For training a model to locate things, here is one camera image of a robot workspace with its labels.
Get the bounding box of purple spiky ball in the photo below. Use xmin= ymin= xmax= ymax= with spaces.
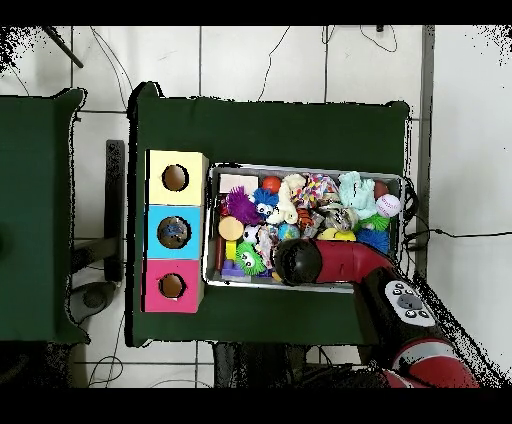
xmin=224 ymin=185 xmax=263 ymax=227

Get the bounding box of shallow mesh bin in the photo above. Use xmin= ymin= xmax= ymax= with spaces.
xmin=201 ymin=161 xmax=405 ymax=296

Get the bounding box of black upright stand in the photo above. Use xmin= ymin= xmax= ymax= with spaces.
xmin=103 ymin=139 xmax=126 ymax=283

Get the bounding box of white baseball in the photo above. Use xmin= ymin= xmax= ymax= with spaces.
xmin=374 ymin=193 xmax=402 ymax=218

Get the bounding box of black tripod leg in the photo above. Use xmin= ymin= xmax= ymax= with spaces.
xmin=41 ymin=25 xmax=85 ymax=69

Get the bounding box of smooth orange ball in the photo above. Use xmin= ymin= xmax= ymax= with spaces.
xmin=261 ymin=175 xmax=283 ymax=195

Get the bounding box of blue spiky ball with eyes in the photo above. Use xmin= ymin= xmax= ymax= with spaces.
xmin=251 ymin=187 xmax=280 ymax=220

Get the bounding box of black power cable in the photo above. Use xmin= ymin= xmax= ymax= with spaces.
xmin=401 ymin=227 xmax=512 ymax=251

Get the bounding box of green spiky ball with eyes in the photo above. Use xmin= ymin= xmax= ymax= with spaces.
xmin=234 ymin=240 xmax=267 ymax=277

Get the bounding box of green covered side table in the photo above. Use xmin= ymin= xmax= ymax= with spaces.
xmin=0 ymin=88 xmax=91 ymax=346

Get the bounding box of grey rounded floor base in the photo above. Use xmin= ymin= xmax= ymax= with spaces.
xmin=67 ymin=281 xmax=117 ymax=325

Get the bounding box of globe print ball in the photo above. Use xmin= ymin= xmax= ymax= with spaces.
xmin=276 ymin=222 xmax=301 ymax=241

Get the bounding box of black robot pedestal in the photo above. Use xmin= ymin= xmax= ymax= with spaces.
xmin=211 ymin=341 xmax=311 ymax=388

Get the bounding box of wooden box with three holes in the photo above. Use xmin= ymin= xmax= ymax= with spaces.
xmin=143 ymin=149 xmax=210 ymax=314

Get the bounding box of mint green cloth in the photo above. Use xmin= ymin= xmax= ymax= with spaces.
xmin=337 ymin=170 xmax=379 ymax=221

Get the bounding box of colourful dotted cloth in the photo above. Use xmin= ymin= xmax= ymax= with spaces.
xmin=289 ymin=173 xmax=341 ymax=209

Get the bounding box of dark green table cloth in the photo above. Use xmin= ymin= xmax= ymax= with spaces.
xmin=125 ymin=81 xmax=411 ymax=353

